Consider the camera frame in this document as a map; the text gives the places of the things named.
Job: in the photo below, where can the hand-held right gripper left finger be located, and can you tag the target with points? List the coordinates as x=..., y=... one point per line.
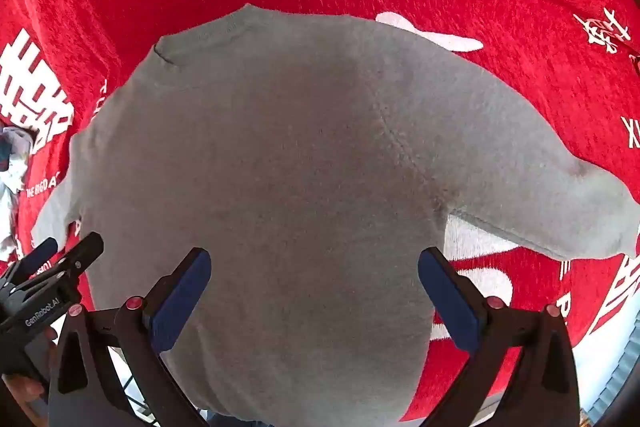
x=180, y=302

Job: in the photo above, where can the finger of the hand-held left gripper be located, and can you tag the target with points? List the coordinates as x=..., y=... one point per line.
x=80, y=253
x=39, y=253

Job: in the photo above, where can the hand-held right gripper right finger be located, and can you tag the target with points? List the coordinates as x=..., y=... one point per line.
x=450, y=302

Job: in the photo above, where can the grey sweater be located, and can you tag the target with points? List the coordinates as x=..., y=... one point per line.
x=300, y=157

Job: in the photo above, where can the person's left hand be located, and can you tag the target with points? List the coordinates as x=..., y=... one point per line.
x=22, y=389

